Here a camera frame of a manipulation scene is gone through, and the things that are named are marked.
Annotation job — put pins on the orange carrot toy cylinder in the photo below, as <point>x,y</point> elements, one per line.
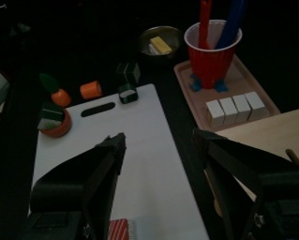
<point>91,90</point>

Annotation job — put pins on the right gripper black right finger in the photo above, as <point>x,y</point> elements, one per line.
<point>259,187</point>

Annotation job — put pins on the blue toy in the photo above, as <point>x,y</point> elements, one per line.
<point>220,86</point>

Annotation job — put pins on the green white toy piece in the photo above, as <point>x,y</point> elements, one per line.
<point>51,115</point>

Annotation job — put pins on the metal bowl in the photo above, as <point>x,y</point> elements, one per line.
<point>172,34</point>

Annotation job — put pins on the orange carrot toy green top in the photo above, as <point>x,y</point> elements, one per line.
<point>61,97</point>

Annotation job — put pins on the pink tray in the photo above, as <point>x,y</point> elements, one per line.
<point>188,93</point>

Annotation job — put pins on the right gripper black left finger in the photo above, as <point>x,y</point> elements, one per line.
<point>72,190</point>

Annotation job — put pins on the dark green cucumber toy piece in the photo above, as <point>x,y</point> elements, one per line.
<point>127,72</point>

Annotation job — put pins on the white plastic cutting board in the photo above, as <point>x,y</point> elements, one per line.
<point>151,150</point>

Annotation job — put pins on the red striped bacon toy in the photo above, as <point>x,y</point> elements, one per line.
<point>120,230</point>

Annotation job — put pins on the dark green cucumber toy slice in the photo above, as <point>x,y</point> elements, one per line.
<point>128,93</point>

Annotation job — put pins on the red plastic utensil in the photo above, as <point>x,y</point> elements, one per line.
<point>204,22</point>

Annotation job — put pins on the red plastic cup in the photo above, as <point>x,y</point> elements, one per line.
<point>210,67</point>

